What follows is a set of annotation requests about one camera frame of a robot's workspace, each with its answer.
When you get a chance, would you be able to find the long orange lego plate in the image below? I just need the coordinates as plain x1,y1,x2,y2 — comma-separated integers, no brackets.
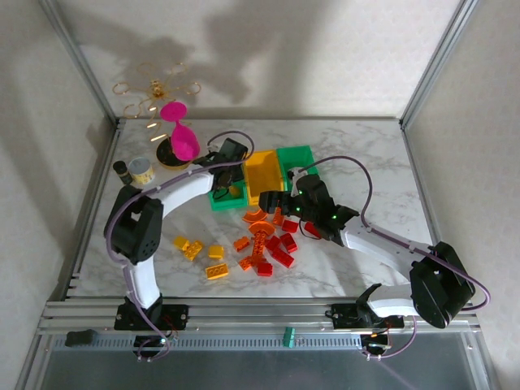
250,232,269,265

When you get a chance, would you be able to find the large yellow lego brick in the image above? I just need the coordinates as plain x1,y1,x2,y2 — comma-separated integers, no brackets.
205,263,229,280

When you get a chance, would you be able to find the green plastic bin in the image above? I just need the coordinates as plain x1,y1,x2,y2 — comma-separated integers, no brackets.
207,178,249,213
275,145,322,192

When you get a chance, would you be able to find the yellow plastic bin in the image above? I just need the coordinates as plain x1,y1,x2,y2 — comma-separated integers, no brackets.
243,149,285,206

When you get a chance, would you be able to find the pink wine glass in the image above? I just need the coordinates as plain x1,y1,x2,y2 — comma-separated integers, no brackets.
159,101,201,162

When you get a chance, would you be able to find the white yellow paper cup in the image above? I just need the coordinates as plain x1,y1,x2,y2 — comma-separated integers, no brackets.
128,157,157,186

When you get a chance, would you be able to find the small black bottle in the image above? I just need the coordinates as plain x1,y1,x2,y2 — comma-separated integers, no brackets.
112,160,134,187

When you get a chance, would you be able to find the small circuit board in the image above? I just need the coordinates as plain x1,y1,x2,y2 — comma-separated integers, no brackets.
133,335,174,354
361,332,393,354

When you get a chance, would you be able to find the grey metal panel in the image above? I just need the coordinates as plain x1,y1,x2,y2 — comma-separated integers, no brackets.
40,349,484,390

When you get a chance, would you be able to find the black clamp knob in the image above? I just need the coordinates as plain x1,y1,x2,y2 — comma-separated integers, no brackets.
64,329,98,347

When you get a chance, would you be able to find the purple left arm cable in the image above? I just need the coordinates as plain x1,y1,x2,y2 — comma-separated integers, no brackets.
103,129,255,363

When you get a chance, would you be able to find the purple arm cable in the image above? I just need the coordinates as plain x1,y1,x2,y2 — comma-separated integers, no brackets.
103,129,255,363
290,155,491,363

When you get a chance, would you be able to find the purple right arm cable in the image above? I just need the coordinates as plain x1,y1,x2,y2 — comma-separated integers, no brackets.
290,155,491,363

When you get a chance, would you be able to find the gold wire glass rack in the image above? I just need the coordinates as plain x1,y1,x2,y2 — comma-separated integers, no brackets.
112,61,203,170

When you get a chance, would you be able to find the aluminium frame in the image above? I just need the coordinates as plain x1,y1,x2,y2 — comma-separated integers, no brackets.
15,0,503,390

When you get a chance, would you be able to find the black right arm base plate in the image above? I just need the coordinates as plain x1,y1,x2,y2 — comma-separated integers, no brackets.
331,302,405,330

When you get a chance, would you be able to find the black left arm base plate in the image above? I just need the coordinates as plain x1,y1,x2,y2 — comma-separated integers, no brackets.
114,303,190,331

